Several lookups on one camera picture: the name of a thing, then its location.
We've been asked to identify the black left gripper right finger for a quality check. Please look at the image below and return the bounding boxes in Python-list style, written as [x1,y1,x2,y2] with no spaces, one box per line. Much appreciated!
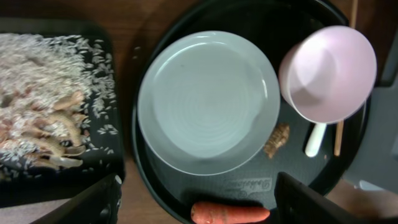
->
[274,172,397,224]

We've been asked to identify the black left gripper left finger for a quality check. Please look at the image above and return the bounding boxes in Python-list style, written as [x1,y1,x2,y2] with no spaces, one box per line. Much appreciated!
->
[32,174,123,224]

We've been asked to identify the rice and food scraps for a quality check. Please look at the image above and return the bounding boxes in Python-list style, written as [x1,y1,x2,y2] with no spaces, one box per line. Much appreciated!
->
[1,33,121,182]

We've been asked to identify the pink bowl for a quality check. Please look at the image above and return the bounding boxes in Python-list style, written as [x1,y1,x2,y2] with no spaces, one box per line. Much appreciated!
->
[279,26,377,123]

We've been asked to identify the grey dishwasher rack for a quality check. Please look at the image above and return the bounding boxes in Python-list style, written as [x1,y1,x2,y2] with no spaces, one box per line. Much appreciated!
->
[343,36,397,194]

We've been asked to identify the black rectangular tray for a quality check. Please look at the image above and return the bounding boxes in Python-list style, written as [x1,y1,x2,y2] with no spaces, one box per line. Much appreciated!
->
[1,17,125,208]

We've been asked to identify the white plastic fork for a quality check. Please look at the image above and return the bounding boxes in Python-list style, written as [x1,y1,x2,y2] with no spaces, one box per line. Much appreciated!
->
[305,123,327,157]

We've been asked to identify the brown ginger piece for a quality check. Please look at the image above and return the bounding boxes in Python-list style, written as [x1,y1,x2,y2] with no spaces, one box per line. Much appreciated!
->
[264,123,290,159]

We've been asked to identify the orange carrot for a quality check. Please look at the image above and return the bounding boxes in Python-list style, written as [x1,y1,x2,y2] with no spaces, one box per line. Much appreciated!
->
[190,202,271,224]

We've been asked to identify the white plate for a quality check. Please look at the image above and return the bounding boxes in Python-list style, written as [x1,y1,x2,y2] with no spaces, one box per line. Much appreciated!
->
[137,31,280,175]

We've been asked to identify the round black tray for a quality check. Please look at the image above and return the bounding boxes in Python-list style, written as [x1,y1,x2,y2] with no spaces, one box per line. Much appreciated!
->
[131,1,369,223]

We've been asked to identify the wooden chopstick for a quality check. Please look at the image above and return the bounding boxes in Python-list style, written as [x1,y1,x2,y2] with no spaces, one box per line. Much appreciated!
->
[334,0,359,157]

